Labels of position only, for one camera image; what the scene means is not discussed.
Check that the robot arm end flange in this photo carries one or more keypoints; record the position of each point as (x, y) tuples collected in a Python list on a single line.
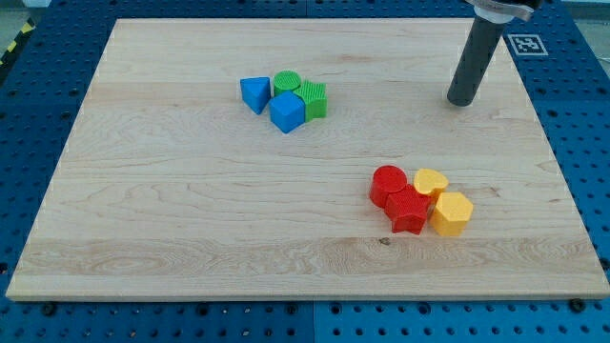
[(504, 11)]

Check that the blue cube block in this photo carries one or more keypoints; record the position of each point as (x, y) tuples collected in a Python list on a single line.
[(287, 111)]

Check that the green star block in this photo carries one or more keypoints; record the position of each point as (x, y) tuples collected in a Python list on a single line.
[(315, 99)]

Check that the red cylinder block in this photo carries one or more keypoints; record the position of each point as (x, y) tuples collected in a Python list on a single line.
[(386, 180)]

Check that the light wooden board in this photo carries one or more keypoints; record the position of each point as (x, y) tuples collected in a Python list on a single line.
[(170, 188)]

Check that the green cylinder block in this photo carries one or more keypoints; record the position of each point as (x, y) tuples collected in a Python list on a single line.
[(286, 81)]

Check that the blue triangle block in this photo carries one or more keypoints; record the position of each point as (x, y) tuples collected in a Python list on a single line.
[(256, 92)]

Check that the red star block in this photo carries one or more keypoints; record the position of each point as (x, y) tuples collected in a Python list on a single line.
[(407, 210)]

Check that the yellow heart block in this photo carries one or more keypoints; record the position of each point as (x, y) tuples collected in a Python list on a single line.
[(431, 183)]

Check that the yellow hexagon block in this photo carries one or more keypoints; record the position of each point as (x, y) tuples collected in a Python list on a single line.
[(451, 214)]

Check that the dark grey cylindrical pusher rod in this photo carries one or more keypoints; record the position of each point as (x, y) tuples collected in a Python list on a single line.
[(473, 63)]

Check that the white fiducial marker tag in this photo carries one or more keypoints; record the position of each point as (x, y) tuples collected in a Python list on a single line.
[(527, 44)]

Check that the yellow black hazard tape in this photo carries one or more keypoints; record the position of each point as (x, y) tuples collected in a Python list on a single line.
[(18, 43)]

